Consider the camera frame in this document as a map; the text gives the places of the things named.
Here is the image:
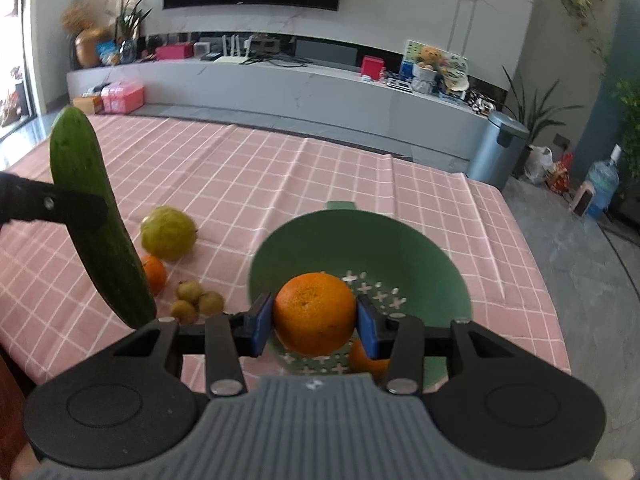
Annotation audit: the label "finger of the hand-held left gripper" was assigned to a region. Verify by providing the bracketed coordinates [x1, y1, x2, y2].
[0, 172, 109, 236]

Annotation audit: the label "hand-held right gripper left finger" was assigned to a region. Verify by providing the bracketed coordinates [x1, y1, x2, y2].
[112, 293, 275, 397]

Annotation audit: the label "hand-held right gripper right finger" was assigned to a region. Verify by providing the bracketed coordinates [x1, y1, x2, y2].
[356, 293, 523, 396]

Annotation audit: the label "large orange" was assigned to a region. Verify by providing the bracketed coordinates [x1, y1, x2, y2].
[272, 272, 359, 356]

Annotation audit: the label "green cucumber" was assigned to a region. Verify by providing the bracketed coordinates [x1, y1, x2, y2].
[49, 105, 159, 330]

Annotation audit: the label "green colander bowl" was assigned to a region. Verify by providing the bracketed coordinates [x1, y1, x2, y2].
[248, 201, 473, 394]

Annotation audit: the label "cardboard box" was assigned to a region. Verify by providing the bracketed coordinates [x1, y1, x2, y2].
[72, 94, 104, 115]

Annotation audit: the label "pink storage box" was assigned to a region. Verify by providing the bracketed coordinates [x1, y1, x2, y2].
[100, 82, 146, 115]

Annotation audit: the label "pink checkered tablecloth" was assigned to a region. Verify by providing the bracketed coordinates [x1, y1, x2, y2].
[0, 112, 573, 392]

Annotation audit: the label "blue snack bag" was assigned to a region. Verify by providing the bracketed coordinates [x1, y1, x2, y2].
[96, 41, 121, 66]

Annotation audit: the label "orange vase with dried flowers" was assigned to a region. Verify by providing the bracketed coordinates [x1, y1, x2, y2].
[62, 5, 116, 68]

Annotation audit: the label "flat pink box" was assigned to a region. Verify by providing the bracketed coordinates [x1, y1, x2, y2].
[155, 42, 195, 61]

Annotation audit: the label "potted green plant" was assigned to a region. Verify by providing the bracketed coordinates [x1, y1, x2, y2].
[112, 0, 158, 63]

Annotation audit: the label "blue-grey pedal trash can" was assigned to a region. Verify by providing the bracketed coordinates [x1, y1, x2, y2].
[466, 110, 531, 192]

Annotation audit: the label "grey marble television cabinet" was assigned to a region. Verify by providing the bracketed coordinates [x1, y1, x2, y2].
[66, 35, 493, 177]

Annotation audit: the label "white router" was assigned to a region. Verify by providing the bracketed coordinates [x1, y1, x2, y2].
[215, 34, 261, 65]

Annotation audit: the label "white plastic bag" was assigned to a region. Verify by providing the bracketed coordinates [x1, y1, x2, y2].
[522, 145, 555, 185]

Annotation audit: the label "red festive ornament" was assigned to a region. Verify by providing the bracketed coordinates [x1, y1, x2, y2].
[547, 152, 576, 193]

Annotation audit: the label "small pink heater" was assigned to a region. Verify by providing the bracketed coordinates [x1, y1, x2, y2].
[572, 183, 596, 218]

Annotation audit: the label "black-and-white patterned ornaments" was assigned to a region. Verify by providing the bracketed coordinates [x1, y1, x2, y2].
[467, 87, 496, 117]

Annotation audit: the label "red box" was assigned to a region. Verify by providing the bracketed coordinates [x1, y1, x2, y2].
[361, 55, 386, 82]

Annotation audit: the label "teddy bear bouquet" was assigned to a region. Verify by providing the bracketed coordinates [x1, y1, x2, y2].
[413, 45, 447, 94]

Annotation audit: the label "long-leaf floor plant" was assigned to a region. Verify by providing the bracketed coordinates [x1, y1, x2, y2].
[500, 65, 586, 161]

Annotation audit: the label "blue water jug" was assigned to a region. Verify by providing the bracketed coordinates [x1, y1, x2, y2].
[585, 144, 623, 220]

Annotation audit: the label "colourful chart poster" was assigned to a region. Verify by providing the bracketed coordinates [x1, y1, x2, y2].
[402, 40, 468, 97]

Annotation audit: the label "leafy pothos plant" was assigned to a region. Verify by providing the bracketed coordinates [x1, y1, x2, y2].
[612, 77, 640, 201]

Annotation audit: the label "hanging vine plant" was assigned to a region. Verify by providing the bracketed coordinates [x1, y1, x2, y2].
[550, 0, 608, 66]

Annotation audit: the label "black cables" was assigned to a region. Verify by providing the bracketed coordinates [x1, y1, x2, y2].
[260, 52, 307, 69]

